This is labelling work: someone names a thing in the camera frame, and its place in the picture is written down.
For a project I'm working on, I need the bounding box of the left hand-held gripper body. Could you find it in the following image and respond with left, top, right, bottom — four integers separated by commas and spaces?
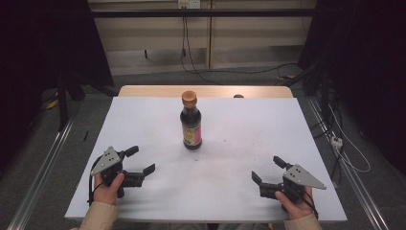
90, 146, 145, 199

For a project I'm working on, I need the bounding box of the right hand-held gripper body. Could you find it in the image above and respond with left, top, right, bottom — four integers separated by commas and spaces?
259, 163, 327, 212

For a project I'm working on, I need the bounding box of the dark sauce bottle orange cap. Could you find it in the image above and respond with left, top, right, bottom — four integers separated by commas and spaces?
179, 90, 203, 151

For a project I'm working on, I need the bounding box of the person's left hand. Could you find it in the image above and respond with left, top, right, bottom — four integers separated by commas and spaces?
92, 172, 126, 206

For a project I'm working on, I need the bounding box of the person's right hand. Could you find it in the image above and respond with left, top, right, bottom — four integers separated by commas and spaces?
275, 186, 316, 221

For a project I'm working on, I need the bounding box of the white board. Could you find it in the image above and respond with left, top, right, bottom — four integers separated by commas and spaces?
64, 96, 349, 223

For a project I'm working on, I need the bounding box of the white power strip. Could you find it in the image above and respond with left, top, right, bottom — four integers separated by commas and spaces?
330, 135, 344, 150

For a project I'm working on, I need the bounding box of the wooden table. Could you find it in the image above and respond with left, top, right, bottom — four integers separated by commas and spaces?
118, 84, 294, 99

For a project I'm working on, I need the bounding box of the black stand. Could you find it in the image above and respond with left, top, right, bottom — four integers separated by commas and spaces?
55, 72, 87, 132

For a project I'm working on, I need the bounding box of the black curtain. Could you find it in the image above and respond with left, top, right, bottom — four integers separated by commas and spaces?
298, 0, 406, 176
0, 0, 115, 169

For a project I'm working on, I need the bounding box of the black horizontal bar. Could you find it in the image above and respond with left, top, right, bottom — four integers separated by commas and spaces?
90, 8, 318, 19

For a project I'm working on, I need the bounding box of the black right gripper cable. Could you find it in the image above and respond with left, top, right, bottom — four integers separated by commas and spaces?
300, 191, 320, 220

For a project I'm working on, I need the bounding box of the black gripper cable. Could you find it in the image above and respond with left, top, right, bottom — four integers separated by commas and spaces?
300, 191, 320, 220
87, 155, 107, 207

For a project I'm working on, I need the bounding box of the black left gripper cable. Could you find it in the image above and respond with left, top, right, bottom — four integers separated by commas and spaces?
87, 155, 107, 207

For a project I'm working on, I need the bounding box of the metal floor rail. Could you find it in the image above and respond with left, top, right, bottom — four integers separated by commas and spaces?
305, 96, 390, 230
6, 116, 79, 230

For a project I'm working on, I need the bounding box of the white cable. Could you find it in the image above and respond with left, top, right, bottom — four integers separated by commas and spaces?
327, 104, 372, 174

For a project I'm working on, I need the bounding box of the black cable from wall socket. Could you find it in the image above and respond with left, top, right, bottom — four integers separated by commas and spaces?
179, 15, 302, 86

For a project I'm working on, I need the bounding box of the white wall socket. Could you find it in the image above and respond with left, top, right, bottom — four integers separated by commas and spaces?
177, 0, 202, 10

